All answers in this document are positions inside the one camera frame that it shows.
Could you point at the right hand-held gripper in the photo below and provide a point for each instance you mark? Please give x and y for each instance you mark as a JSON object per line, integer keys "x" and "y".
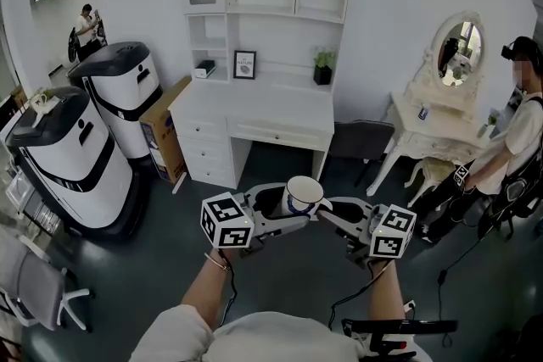
{"x": 392, "y": 233}

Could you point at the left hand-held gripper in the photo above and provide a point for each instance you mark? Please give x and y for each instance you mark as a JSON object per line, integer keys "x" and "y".
{"x": 227, "y": 224}

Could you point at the white cup with blue print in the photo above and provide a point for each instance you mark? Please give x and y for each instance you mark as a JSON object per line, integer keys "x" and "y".
{"x": 303, "y": 195}

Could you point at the person's right forearm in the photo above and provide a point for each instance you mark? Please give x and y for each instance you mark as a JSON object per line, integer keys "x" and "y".
{"x": 386, "y": 292}

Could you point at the person's left forearm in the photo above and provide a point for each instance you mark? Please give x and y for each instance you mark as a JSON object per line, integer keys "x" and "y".
{"x": 203, "y": 292}

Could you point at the dark grey chair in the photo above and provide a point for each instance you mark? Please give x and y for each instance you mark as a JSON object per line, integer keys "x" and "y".
{"x": 360, "y": 137}

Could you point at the white ornate stool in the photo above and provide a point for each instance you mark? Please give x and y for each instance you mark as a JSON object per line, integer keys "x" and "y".
{"x": 432, "y": 174}

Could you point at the white desk with drawers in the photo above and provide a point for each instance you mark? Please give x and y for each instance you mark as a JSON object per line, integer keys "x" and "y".
{"x": 263, "y": 106}

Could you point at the white ornate dressing table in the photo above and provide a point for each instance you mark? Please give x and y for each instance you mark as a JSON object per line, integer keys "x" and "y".
{"x": 428, "y": 135}

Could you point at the small bottle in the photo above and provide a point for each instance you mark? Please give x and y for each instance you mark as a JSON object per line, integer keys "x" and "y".
{"x": 423, "y": 112}

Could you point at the black waist-mounted device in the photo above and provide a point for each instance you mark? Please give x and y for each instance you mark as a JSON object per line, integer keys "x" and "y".
{"x": 403, "y": 326}

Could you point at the person's white shirt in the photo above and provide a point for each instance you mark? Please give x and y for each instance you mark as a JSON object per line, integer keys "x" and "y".
{"x": 271, "y": 339}

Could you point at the brown cardboard box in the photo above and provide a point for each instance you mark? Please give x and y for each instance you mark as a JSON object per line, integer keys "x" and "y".
{"x": 165, "y": 127}

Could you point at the black framed picture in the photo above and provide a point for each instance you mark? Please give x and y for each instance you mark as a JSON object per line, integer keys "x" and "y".
{"x": 244, "y": 65}

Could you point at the potted plant in black pot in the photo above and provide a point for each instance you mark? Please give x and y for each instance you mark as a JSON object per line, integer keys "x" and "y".
{"x": 324, "y": 68}

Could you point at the small white box device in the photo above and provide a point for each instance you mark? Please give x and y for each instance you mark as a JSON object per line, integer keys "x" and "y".
{"x": 204, "y": 70}

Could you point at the small vase with flowers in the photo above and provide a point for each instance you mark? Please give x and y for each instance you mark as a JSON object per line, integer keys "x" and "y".
{"x": 488, "y": 125}

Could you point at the white and black service robot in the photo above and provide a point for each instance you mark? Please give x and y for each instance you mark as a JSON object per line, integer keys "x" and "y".
{"x": 72, "y": 165}
{"x": 127, "y": 97}

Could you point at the oval white framed mirror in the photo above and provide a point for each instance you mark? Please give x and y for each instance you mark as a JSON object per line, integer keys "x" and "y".
{"x": 458, "y": 55}

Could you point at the white vase with plant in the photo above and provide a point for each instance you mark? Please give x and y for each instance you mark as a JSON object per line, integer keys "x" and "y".
{"x": 42, "y": 104}

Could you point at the grey office chair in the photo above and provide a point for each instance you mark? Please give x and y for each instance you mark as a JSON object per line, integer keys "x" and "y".
{"x": 34, "y": 284}

